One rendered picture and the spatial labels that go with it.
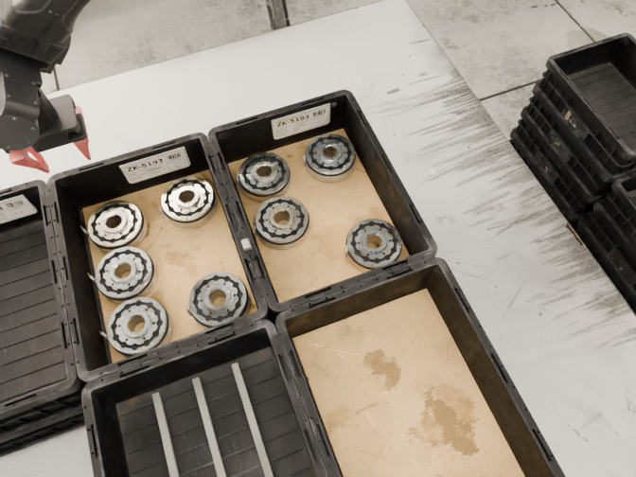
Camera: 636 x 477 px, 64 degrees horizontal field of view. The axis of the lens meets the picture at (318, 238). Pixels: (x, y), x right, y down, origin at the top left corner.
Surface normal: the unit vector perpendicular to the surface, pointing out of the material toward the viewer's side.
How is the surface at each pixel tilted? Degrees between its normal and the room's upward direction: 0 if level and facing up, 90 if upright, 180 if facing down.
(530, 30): 0
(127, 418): 0
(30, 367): 0
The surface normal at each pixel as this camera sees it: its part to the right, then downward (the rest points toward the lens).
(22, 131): 0.38, 0.82
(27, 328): 0.00, -0.47
